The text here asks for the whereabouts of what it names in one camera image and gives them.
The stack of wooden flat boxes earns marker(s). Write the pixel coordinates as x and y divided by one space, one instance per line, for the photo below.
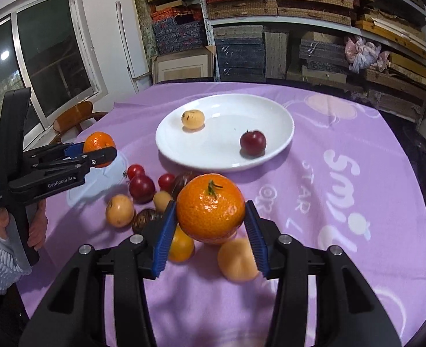
404 76

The white oval plate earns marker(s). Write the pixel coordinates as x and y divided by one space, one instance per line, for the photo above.
227 123

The stack of grey boxes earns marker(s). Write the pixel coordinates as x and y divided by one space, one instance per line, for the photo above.
276 54

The stack of dark blue boxes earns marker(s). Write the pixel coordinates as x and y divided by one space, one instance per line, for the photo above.
240 54

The dark red plum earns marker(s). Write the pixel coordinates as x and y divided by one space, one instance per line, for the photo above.
253 142
142 188

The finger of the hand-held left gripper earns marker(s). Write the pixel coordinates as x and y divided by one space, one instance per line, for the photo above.
73 149
102 157

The stack of blue floral boxes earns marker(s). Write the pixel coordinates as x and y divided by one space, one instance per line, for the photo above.
176 32

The dark brown striped fruit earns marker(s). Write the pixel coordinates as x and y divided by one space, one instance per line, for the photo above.
144 220

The green patterned panel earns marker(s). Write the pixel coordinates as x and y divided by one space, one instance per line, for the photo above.
144 25

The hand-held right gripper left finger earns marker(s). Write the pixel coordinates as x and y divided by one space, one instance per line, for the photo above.
164 245

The large orange mandarin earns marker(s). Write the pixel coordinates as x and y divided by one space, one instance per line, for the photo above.
211 208

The cardboard box with picture frame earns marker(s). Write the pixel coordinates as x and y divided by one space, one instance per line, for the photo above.
184 67

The yellow pear-shaped fruit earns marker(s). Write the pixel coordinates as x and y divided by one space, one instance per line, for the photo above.
120 209

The white metal shelving rack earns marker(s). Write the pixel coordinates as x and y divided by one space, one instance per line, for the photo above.
207 11

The wooden chair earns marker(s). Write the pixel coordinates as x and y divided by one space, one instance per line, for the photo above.
72 115

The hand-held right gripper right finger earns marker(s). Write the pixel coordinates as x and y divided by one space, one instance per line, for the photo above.
256 245

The yellow-orange round fruit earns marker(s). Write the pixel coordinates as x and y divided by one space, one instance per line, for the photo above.
182 249

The white board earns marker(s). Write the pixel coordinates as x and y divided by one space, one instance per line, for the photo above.
133 43

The purple printed tablecloth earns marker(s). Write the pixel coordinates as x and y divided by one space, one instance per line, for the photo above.
325 224

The small yellow fruit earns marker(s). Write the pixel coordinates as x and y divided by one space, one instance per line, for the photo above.
161 200

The small orange mandarin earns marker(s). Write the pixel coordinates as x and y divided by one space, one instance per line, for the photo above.
97 142

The red cherry tomato with stem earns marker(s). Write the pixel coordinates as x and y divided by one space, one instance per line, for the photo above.
135 171

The person's left hand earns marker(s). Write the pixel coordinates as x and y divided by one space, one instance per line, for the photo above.
37 224

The stack of dark flat boxes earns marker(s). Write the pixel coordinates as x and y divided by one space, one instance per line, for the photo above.
321 54

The white framed window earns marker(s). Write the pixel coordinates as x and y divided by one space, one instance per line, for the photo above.
46 50

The pink crumpled cloth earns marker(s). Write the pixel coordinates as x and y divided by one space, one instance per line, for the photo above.
364 52

